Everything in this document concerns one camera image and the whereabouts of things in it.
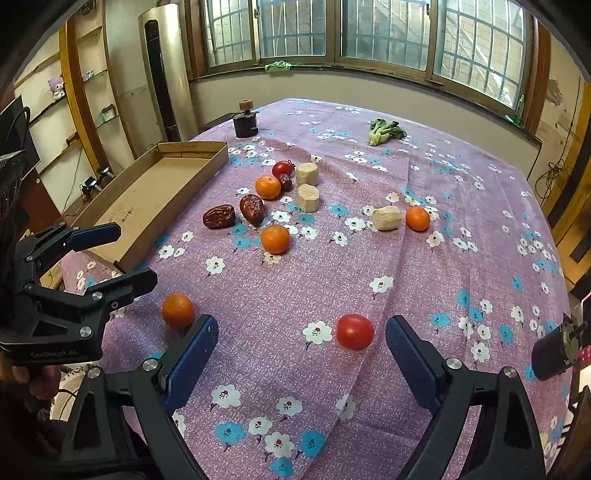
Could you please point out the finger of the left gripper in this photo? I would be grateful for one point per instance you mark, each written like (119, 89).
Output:
(44, 249)
(100, 299)

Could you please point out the pink plush toy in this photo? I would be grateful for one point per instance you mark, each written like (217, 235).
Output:
(57, 87)

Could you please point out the red tomato with stem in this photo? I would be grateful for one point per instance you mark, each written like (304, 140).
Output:
(282, 167)

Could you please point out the green cloth on windowsill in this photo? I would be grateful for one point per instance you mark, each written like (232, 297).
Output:
(278, 66)

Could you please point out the green leafy vegetable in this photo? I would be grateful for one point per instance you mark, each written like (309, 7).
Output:
(383, 131)

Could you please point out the black grinder with wooden knob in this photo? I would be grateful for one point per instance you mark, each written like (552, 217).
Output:
(245, 120)

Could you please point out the window with metal grille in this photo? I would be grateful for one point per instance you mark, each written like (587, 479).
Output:
(486, 52)

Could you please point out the cardboard tray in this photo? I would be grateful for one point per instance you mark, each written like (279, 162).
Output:
(148, 195)

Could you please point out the floral purple tablecloth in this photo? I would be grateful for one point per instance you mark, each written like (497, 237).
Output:
(280, 397)

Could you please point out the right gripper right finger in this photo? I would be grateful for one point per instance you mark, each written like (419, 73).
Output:
(506, 443)

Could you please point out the white corn piece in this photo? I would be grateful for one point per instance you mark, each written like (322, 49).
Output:
(308, 198)
(307, 174)
(387, 218)

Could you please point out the black cylinder object at right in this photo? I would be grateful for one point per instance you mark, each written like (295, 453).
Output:
(558, 351)

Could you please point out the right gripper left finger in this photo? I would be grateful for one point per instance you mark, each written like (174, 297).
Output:
(122, 422)

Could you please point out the wooden wall shelf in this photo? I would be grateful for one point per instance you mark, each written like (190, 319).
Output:
(81, 139)

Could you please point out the green bottle on windowsill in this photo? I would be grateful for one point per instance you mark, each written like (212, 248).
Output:
(517, 119)

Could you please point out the large red tomato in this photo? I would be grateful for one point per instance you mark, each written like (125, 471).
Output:
(354, 332)

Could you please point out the orange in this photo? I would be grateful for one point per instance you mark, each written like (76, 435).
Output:
(177, 311)
(418, 219)
(268, 187)
(275, 239)

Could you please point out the person's left hand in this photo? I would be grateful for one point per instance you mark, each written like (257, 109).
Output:
(42, 384)

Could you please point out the tall gold air conditioner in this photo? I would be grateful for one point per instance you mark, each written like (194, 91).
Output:
(161, 42)

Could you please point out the white corn piece back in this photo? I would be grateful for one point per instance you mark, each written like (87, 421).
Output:
(307, 174)

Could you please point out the small dark red date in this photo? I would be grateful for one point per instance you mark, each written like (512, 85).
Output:
(285, 182)

